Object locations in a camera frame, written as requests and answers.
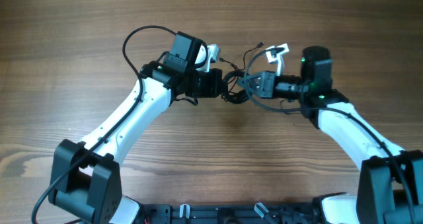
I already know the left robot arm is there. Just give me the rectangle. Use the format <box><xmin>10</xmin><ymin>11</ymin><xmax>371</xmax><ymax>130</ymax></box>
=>
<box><xmin>43</xmin><ymin>32</ymin><xmax>227</xmax><ymax>223</ymax></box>

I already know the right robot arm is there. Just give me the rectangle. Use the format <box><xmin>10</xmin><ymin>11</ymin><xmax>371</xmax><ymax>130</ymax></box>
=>
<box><xmin>239</xmin><ymin>44</ymin><xmax>422</xmax><ymax>223</ymax></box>

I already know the black usb cable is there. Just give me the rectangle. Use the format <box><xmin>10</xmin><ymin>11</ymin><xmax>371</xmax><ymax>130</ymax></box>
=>
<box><xmin>219</xmin><ymin>41</ymin><xmax>265</xmax><ymax>105</ymax></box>

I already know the right camera black cable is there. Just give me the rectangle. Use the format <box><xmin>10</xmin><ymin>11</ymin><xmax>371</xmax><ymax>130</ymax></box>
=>
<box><xmin>243</xmin><ymin>47</ymin><xmax>416</xmax><ymax>224</ymax></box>

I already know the camera black cable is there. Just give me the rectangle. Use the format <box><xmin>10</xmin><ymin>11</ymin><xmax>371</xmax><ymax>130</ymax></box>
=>
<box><xmin>243</xmin><ymin>47</ymin><xmax>416</xmax><ymax>224</ymax></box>
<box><xmin>31</xmin><ymin>25</ymin><xmax>209</xmax><ymax>224</ymax></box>

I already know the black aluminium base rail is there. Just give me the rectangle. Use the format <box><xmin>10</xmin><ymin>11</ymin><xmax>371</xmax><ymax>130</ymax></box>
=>
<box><xmin>134</xmin><ymin>202</ymin><xmax>327</xmax><ymax>224</ymax></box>

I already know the left camera black cable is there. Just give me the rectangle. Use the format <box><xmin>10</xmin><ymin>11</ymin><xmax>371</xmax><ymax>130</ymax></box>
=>
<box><xmin>31</xmin><ymin>25</ymin><xmax>209</xmax><ymax>224</ymax></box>

